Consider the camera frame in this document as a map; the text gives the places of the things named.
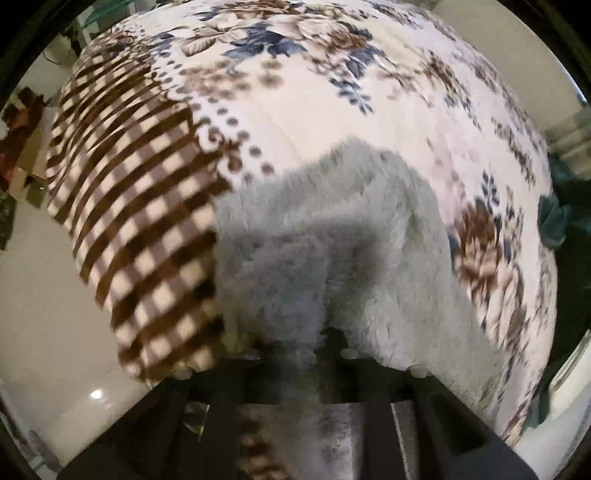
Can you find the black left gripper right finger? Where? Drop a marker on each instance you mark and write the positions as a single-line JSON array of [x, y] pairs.
[[452, 442]]

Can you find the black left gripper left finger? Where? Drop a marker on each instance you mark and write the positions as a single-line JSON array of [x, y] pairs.
[[201, 428]]

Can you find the grey fleece pants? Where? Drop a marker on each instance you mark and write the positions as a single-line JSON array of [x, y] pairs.
[[354, 242]]

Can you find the dark green fleece blanket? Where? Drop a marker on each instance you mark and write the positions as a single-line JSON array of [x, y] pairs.
[[566, 210]]

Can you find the floral bed blanket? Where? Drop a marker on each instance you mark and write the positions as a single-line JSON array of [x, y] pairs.
[[174, 106]]

